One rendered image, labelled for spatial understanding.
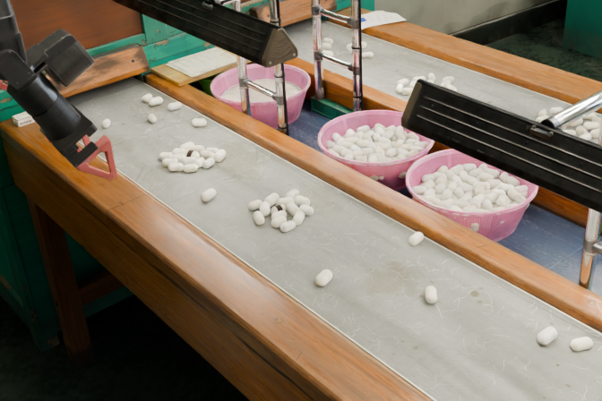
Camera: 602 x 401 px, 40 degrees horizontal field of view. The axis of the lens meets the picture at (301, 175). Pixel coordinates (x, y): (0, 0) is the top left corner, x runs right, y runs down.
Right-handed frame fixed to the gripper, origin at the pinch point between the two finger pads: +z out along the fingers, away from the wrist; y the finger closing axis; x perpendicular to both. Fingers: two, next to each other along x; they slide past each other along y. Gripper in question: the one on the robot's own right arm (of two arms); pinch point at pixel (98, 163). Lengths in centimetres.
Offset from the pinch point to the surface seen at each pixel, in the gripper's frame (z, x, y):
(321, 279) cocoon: 33.6, -13.7, -22.4
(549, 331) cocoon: 42, -31, -56
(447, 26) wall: 186, -183, 173
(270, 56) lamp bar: 11.4, -36.8, 6.0
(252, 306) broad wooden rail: 26.8, -1.7, -21.7
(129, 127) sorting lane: 36, -14, 60
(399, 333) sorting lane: 37, -15, -40
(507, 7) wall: 206, -223, 173
